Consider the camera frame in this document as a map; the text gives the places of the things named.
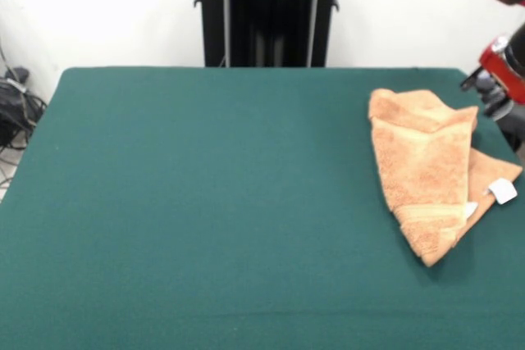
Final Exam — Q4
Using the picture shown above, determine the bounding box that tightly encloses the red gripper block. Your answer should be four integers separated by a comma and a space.
459, 36, 525, 118

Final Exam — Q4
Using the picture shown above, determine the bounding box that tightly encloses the dark green table cloth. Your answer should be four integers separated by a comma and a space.
0, 66, 525, 350

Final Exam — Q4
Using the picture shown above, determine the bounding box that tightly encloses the tangle of black cables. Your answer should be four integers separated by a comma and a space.
473, 75, 525, 154
0, 38, 48, 187

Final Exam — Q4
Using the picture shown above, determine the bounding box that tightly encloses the orange terry towel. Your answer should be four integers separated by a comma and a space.
367, 87, 524, 268

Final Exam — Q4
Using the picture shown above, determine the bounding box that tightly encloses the black upright stand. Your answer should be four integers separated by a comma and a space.
192, 0, 341, 68

